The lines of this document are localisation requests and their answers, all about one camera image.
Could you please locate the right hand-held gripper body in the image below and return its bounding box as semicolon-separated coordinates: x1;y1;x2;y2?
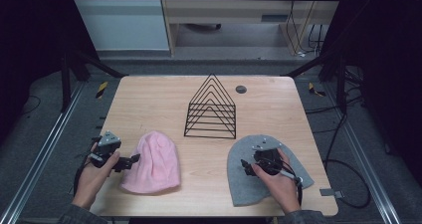
250;138;286;177

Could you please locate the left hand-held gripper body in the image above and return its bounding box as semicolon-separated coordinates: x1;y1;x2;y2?
89;129;122;169

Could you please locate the grey knit beanie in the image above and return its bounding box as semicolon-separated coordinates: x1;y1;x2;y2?
226;134;316;208

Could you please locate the pink knit beanie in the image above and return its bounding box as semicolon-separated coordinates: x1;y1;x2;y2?
119;129;182;195

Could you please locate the black wire triangular rack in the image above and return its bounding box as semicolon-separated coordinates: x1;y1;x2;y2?
183;73;238;140

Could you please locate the person's right hand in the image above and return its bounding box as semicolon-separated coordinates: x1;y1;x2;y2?
251;147;302;216

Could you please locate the person's left hand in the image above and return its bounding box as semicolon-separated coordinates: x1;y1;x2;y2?
72;142;121;211

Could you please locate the yellow black hazard tape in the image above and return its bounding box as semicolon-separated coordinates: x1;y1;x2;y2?
96;81;109;100
308;81;326;98

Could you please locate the black metal stand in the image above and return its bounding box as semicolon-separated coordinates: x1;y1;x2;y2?
281;49;348;114
60;48;129;114

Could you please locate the white cabinet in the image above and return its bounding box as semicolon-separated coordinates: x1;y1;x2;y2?
68;0;171;52

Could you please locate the black curtain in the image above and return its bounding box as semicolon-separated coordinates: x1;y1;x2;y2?
319;0;422;188
0;0;101;145

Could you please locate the light wooden desk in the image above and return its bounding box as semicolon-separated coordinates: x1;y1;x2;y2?
158;0;346;58

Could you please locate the right hand-held gripper cable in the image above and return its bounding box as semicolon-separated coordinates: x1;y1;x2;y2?
278;167;304;207

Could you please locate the hand-held gripper cable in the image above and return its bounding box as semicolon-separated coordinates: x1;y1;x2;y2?
278;167;304;207
73;135;103;196

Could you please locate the left hand-held gripper cable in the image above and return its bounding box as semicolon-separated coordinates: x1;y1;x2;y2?
73;135;103;196

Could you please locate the aluminium floor rail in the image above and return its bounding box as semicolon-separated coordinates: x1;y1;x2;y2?
322;81;403;224
0;81;87;224

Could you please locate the thin black floor cable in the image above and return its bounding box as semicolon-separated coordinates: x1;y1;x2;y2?
19;94;43;116

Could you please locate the black floor cable loop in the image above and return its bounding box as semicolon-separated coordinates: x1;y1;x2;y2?
304;66;372;210

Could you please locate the bundle of hanging cables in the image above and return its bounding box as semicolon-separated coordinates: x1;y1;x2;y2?
284;0;325;58

